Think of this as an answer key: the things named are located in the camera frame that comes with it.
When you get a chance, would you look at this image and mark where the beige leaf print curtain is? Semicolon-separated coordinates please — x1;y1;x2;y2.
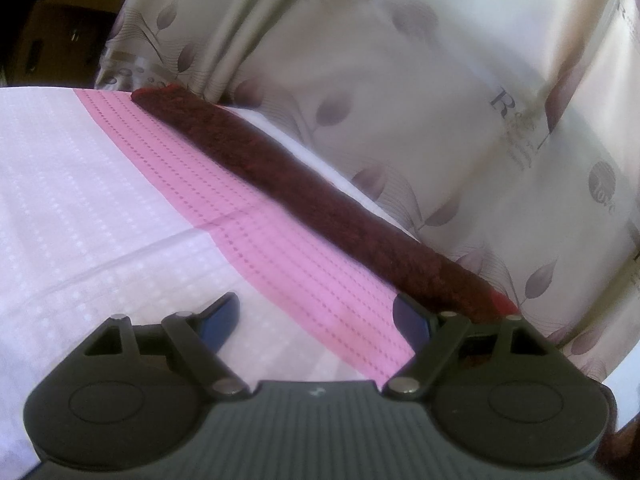
96;0;639;379

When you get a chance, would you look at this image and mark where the dark red fuzzy garment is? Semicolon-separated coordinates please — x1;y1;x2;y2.
131;86;518;323

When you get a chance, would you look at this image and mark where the pink white bed sheet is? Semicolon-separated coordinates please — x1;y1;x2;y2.
0;86;640;476

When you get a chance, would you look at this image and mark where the dark wooden furniture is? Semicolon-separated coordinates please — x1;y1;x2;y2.
1;0;125;88

